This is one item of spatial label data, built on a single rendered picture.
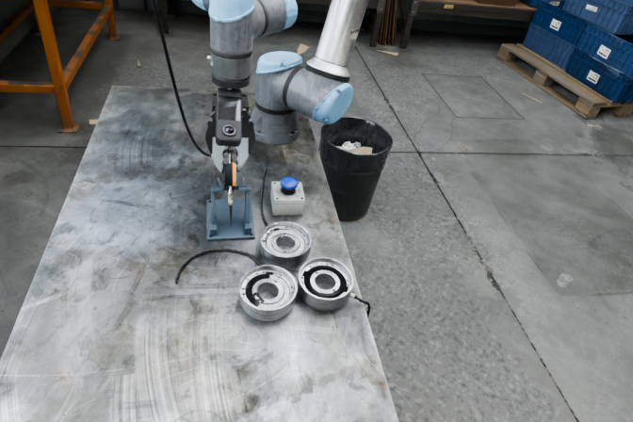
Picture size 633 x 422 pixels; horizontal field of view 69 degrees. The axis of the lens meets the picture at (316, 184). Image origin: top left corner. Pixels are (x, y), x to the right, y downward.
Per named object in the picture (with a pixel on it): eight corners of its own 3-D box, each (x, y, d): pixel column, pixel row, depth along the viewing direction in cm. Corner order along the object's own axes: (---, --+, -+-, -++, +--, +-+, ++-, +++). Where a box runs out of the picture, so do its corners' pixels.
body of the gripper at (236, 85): (247, 119, 97) (250, 64, 90) (250, 139, 91) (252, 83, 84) (210, 118, 96) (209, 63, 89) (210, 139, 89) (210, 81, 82)
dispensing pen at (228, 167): (224, 227, 94) (222, 145, 93) (223, 224, 98) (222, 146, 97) (235, 227, 95) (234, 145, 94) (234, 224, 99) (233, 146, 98)
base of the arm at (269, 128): (246, 117, 138) (248, 87, 132) (296, 118, 141) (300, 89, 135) (249, 144, 126) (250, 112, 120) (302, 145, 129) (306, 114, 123)
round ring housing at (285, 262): (318, 261, 95) (321, 247, 92) (273, 278, 90) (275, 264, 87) (293, 229, 101) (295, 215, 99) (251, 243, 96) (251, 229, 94)
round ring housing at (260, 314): (294, 326, 81) (297, 312, 79) (235, 322, 81) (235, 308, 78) (295, 281, 90) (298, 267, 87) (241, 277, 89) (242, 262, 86)
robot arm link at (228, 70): (253, 60, 81) (206, 58, 79) (252, 85, 84) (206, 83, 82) (251, 45, 87) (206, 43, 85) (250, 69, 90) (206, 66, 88)
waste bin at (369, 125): (381, 226, 228) (402, 155, 202) (316, 228, 221) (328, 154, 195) (365, 184, 254) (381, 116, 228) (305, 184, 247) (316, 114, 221)
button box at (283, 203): (303, 215, 106) (305, 199, 103) (272, 216, 104) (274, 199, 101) (299, 193, 112) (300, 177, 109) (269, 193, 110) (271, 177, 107)
